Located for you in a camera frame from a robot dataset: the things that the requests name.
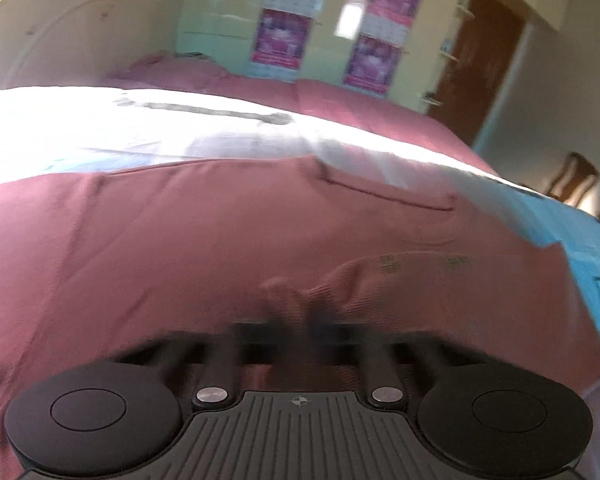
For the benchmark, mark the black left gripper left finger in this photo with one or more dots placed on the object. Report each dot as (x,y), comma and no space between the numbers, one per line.
(112,415)

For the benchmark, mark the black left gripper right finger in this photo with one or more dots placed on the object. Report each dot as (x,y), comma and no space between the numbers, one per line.
(478,414)

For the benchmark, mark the pink long-sleeve sweater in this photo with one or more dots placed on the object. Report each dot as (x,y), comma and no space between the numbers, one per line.
(91,264)

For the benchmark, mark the brown wooden chair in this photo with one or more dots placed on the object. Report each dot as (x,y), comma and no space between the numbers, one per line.
(575,179)

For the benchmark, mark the blue patterned bed sheet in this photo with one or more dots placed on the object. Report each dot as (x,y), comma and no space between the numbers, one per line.
(295,418)

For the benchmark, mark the pink folded blanket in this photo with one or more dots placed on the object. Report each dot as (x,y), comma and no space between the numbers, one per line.
(318,99)

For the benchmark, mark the pink pillow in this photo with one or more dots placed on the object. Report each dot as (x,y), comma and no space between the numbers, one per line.
(168,72)

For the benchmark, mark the lower right pink poster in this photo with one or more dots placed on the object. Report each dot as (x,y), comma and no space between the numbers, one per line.
(371,65)

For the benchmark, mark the brown wooden door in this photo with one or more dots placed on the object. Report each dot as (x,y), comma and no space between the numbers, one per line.
(476,67)

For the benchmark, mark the cream curved headboard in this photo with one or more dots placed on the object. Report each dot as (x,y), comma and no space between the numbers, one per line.
(80,42)

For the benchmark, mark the cream glossy wardrobe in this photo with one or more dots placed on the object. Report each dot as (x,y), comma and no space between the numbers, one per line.
(225,30)

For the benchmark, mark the white corner shelves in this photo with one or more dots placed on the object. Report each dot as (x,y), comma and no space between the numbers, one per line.
(445,56)

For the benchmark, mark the lower left pink poster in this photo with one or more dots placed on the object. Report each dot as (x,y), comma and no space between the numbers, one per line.
(279,45)

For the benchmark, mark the upper right pink poster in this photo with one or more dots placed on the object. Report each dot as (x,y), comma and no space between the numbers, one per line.
(389,20)

